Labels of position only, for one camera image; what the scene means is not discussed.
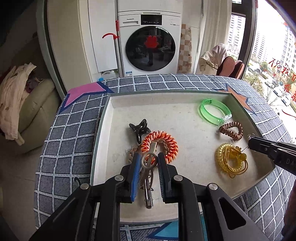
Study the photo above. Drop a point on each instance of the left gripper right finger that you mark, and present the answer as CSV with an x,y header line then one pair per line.
x,y
168,185

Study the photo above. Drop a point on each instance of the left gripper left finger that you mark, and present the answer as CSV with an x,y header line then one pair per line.
x,y
131,174

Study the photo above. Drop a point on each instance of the silver spiked hair clip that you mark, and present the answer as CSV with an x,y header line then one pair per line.
x,y
148,162

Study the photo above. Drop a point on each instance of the black claw hair clip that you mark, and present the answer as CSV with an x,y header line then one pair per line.
x,y
140,129

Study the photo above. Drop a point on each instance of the green translucent bangle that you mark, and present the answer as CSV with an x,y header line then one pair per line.
x,y
214,111

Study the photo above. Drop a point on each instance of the black hair clip beside tray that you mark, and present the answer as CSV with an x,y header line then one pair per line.
x,y
77,180

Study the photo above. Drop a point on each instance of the teal shallow cardboard tray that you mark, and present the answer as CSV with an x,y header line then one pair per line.
x,y
176,112

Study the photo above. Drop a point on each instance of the checkered cloth bag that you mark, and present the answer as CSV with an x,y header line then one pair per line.
x,y
185,54

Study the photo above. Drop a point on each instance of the light green sofa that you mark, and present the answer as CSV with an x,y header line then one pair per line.
x,y
37,115

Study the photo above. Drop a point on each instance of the white tote bag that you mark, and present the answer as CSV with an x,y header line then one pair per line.
x,y
210,61

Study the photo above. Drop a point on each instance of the white front-load washing machine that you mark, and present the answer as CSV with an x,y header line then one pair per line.
x,y
150,33

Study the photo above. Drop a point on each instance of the beige jacket on sofa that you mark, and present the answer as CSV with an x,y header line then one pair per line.
x,y
13,95

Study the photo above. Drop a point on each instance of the red-handled mop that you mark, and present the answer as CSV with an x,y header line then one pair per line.
x,y
116,41

